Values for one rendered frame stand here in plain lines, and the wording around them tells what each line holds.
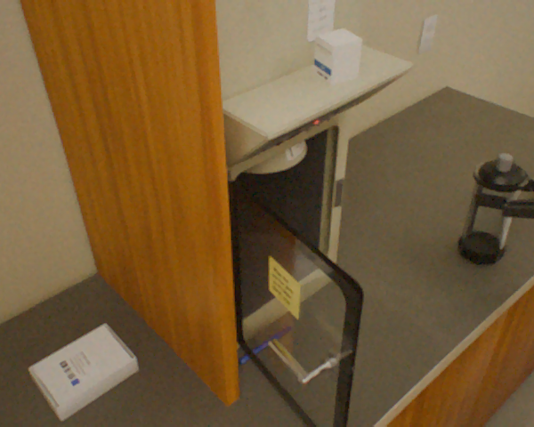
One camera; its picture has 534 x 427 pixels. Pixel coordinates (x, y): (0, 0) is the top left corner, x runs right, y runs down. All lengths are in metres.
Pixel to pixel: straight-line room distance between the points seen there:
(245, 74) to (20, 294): 0.78
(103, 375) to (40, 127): 0.49
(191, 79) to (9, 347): 0.80
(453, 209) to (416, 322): 0.43
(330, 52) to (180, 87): 0.25
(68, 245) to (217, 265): 0.59
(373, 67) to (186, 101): 0.35
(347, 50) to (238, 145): 0.21
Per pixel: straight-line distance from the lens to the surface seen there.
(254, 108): 0.82
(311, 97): 0.85
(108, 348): 1.21
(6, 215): 1.28
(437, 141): 1.91
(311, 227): 1.26
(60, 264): 1.41
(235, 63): 0.84
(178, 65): 0.72
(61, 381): 1.19
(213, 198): 0.78
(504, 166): 1.35
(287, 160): 1.03
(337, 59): 0.88
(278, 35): 0.89
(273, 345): 0.88
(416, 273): 1.41
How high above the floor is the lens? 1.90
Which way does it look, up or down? 39 degrees down
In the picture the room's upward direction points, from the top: straight up
